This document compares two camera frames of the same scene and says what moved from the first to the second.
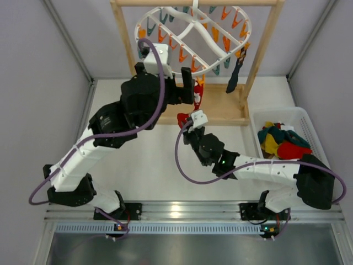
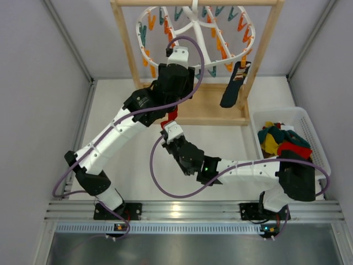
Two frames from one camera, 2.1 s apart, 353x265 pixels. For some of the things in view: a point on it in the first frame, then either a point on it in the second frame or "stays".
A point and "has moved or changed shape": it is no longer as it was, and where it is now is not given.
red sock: [198, 91] -> [172, 116]
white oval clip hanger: [196, 38] stays
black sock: [233, 81] has moved or changed shape
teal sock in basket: [283, 136] stays
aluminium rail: [300, 212] stays
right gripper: [191, 134] -> [171, 144]
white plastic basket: [294, 116] stays
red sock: [289, 150] stays
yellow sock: [270, 145] stays
